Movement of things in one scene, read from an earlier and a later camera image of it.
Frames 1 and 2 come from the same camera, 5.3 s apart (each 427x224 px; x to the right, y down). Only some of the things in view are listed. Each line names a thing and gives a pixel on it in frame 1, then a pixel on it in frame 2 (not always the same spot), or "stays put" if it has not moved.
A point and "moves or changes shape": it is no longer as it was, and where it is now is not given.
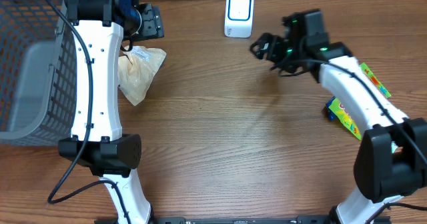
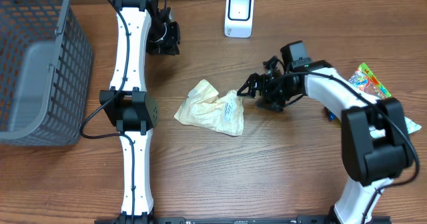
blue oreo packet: x=331 y=115 stays put
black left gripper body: x=151 y=24 -> x=167 y=43
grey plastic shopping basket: x=39 y=77 stays put
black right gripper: x=273 y=41 -> x=275 y=104
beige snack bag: x=136 y=69 moves or changes shape
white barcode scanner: x=239 y=15 stays put
